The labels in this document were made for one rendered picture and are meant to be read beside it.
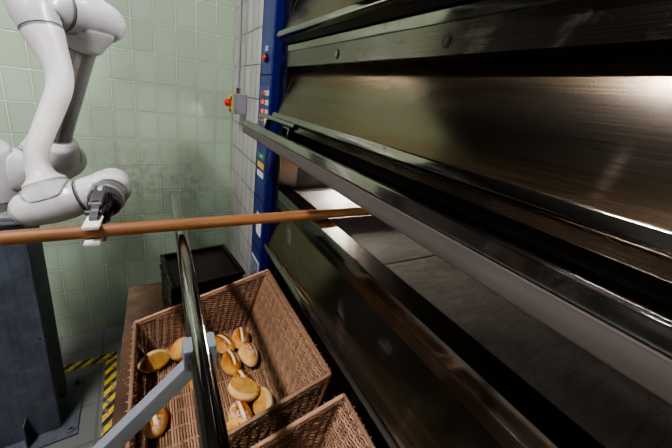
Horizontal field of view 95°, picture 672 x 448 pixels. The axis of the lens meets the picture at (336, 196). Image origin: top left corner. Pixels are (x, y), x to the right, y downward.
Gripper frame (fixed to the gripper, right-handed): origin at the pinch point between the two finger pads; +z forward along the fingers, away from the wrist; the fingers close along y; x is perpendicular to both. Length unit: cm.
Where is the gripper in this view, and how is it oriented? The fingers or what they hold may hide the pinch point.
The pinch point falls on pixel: (93, 230)
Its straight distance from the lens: 88.1
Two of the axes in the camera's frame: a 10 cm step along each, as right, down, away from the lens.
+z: 4.7, 3.2, -8.2
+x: -8.7, 0.3, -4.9
